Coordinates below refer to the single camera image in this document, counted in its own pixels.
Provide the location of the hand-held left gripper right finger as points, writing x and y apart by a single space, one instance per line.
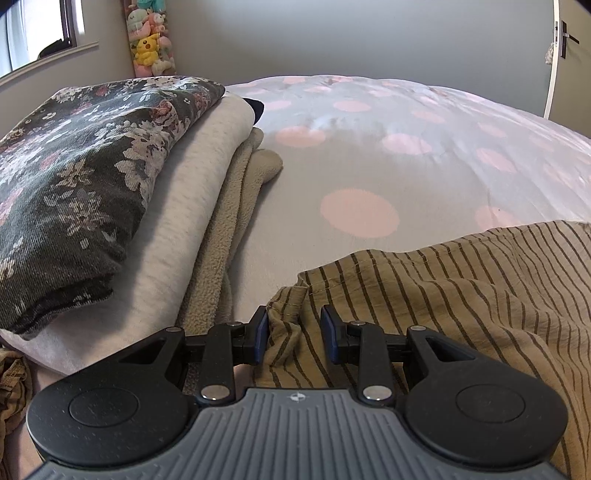
328 339

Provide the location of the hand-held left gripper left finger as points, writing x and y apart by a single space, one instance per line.
261 339

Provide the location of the beige striped pants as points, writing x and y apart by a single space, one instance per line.
461 295

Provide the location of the beige striped shirt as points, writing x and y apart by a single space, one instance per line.
11 392

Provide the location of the beige fleece folded garment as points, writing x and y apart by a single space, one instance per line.
240 221

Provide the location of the light grey folded sweatshirt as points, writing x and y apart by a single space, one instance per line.
184 207

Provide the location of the pink dotted bedding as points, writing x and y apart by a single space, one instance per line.
369 161

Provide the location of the small black cloth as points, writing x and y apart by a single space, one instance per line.
255 108

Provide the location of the dark floral folded garment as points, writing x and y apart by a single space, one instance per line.
83 184

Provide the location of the hanging plush toys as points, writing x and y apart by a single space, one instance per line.
147 41

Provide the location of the cream door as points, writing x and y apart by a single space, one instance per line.
570 69

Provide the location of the window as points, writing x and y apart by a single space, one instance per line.
32 27

